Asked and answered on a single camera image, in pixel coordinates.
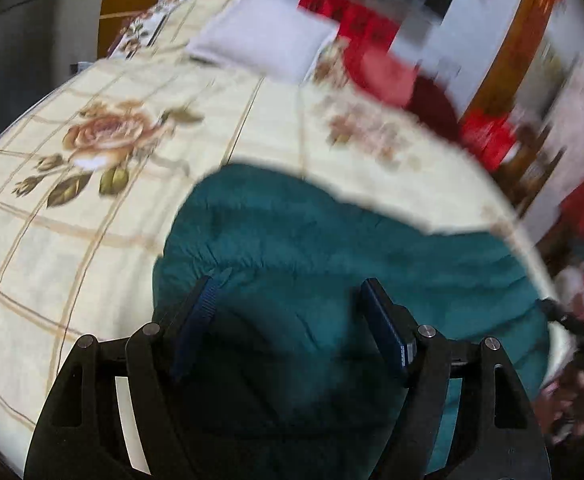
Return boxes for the dark green quilted jacket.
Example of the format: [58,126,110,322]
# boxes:
[153,164,550,479]

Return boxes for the person's right hand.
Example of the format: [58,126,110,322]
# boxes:
[532,368,584,444]

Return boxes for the floral checked bed quilt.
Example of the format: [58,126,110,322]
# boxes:
[0,0,569,474]

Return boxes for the wooden chair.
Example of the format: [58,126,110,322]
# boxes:
[492,122,566,218]

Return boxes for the red plastic bag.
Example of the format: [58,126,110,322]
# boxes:
[460,110,517,174]

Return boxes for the dark red velvet cushion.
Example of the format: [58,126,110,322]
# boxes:
[406,75,461,143]

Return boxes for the red heart-shaped cushion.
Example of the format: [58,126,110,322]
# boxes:
[343,44,418,108]

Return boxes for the red banner with characters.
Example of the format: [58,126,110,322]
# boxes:
[298,0,400,52]

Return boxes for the white square pillow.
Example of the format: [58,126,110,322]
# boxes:
[185,0,339,84]

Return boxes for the grey wardrobe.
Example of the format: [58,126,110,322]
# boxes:
[0,0,109,162]

